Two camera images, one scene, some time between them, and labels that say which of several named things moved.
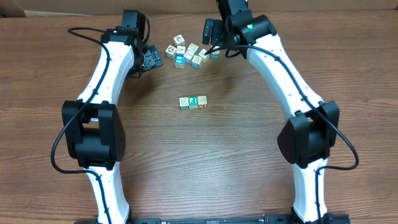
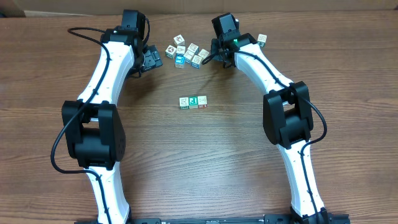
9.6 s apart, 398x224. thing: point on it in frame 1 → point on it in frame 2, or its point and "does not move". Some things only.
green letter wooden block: [193, 102] does not move
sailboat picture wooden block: [184, 102] does not move
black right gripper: [217, 28] → [216, 43]
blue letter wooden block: [180, 60] does not move
